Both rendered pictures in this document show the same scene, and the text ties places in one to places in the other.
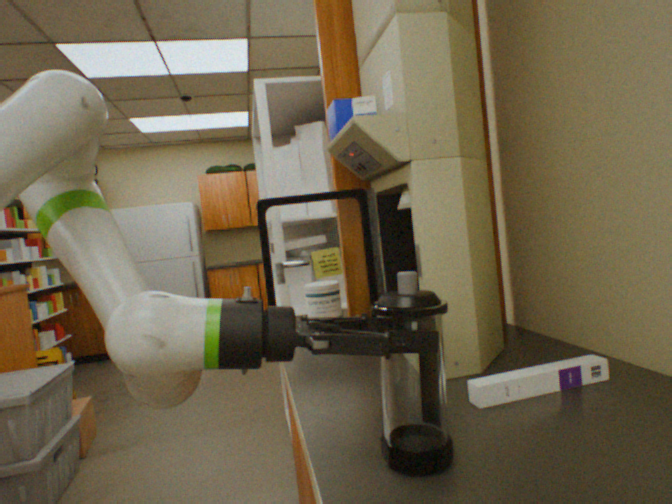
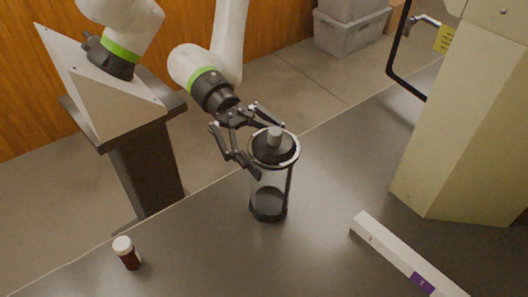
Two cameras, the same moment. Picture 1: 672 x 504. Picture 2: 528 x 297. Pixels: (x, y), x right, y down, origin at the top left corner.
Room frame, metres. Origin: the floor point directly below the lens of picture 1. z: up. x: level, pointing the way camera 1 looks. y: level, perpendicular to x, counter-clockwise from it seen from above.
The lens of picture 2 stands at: (0.41, -0.53, 1.68)
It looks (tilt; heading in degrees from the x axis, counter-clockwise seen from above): 47 degrees down; 64
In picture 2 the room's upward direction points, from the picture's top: straight up
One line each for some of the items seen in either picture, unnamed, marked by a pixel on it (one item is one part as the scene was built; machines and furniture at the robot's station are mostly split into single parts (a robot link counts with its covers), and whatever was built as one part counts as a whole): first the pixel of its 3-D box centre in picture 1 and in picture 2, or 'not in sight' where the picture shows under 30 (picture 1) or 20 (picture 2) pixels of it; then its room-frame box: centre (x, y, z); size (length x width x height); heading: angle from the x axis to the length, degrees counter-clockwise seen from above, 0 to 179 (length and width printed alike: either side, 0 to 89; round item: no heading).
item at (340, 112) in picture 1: (350, 121); not in sight; (1.18, -0.08, 1.56); 0.10 x 0.10 x 0.09; 11
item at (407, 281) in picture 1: (408, 295); (274, 142); (0.65, -0.10, 1.18); 0.09 x 0.09 x 0.07
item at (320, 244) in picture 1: (319, 266); (440, 40); (1.25, 0.05, 1.19); 0.30 x 0.01 x 0.40; 93
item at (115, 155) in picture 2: not in sight; (153, 187); (0.40, 0.53, 0.45); 0.48 x 0.48 x 0.90; 16
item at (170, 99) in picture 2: not in sight; (122, 104); (0.40, 0.53, 0.92); 0.32 x 0.32 x 0.04; 16
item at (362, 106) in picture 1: (364, 113); not in sight; (1.05, -0.10, 1.54); 0.05 x 0.05 x 0.06; 88
